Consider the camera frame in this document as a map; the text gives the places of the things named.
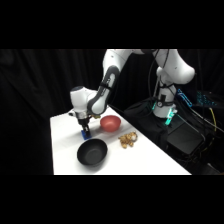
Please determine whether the black box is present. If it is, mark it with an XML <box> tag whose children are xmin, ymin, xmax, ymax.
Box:
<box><xmin>165</xmin><ymin>123</ymin><xmax>206</xmax><ymax>156</ymax></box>

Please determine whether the black robot stand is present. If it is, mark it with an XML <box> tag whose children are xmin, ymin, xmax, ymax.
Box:
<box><xmin>123</xmin><ymin>99</ymin><xmax>178</xmax><ymax>151</ymax></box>

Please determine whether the yellow cable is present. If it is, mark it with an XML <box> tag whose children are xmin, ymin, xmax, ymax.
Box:
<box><xmin>207</xmin><ymin>107</ymin><xmax>218</xmax><ymax>135</ymax></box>

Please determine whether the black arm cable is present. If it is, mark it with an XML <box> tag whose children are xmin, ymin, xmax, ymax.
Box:
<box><xmin>146</xmin><ymin>49</ymin><xmax>168</xmax><ymax>111</ymax></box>

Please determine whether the black bowl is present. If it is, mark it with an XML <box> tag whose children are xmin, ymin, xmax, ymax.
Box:
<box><xmin>76</xmin><ymin>138</ymin><xmax>109</xmax><ymax>167</ymax></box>

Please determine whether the blue cable bundle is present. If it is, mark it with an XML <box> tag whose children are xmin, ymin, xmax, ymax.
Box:
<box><xmin>176</xmin><ymin>88</ymin><xmax>194</xmax><ymax>108</ymax></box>

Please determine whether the pink bowl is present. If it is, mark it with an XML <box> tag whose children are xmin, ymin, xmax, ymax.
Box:
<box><xmin>99</xmin><ymin>114</ymin><xmax>122</xmax><ymax>133</ymax></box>

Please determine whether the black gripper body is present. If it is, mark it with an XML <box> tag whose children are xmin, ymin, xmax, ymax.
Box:
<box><xmin>76</xmin><ymin>116</ymin><xmax>92</xmax><ymax>128</ymax></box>

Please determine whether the brown plush toy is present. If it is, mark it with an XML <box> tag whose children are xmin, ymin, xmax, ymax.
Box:
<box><xmin>118</xmin><ymin>131</ymin><xmax>139</xmax><ymax>149</ymax></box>

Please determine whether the black curtain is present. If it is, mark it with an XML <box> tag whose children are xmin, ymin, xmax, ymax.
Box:
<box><xmin>0</xmin><ymin>49</ymin><xmax>224</xmax><ymax>176</ymax></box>

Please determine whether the device with teal lights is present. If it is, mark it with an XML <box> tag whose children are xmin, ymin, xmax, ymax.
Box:
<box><xmin>195</xmin><ymin>90</ymin><xmax>218</xmax><ymax>108</ymax></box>

